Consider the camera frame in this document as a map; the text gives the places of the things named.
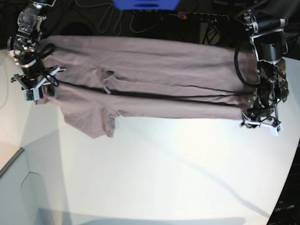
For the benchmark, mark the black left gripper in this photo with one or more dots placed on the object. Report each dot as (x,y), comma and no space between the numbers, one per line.
(261,109)

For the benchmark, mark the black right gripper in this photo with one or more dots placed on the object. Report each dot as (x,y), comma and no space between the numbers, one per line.
(36,77)

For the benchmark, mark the mauve grey t-shirt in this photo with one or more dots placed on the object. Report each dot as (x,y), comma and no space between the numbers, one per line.
(108,77)

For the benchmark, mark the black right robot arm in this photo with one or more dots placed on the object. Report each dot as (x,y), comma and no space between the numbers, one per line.
(22,49)

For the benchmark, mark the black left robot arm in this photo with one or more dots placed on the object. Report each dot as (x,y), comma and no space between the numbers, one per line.
(265,22)

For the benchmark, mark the black power strip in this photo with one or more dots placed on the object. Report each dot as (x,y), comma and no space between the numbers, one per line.
(203,17)

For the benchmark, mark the blue plastic bin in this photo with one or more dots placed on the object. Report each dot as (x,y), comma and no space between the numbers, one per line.
(146,4)

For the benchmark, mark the white cardboard box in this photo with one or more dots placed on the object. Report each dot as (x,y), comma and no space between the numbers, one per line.
(18,199)

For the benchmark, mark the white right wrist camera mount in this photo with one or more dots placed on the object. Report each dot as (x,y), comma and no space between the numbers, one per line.
(58,69)

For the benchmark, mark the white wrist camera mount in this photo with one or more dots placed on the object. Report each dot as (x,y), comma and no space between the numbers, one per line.
(58,69)
(272,123)

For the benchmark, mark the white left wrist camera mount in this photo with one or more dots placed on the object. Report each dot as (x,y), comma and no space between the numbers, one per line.
(272,123)

